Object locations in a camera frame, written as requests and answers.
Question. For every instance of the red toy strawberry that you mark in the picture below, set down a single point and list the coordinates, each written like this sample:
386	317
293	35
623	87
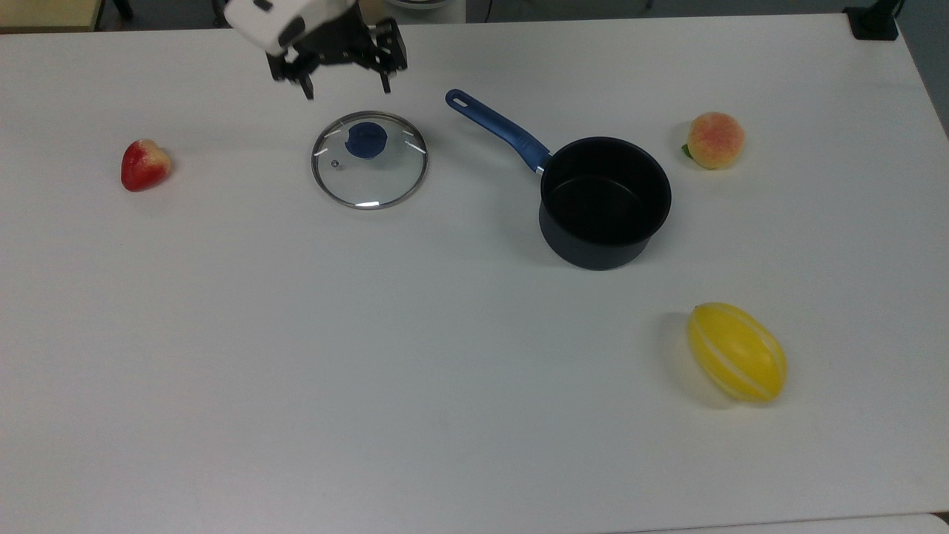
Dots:
144	167

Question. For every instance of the yellow toy melon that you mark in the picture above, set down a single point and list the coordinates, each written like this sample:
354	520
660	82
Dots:
738	352

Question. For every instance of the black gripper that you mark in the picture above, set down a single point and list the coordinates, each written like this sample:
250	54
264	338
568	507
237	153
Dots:
348	44

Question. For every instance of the dark blue saucepan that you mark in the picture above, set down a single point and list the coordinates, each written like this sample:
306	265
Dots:
604	193

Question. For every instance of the glass lid with blue knob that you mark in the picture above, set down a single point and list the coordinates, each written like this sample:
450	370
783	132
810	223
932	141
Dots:
367	141

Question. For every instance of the tan wooden board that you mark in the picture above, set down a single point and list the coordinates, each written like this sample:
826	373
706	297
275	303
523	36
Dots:
44	13

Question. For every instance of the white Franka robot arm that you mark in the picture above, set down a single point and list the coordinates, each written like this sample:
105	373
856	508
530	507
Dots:
274	22

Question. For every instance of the orange toy peach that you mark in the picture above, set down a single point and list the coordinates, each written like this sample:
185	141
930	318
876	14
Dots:
715	141

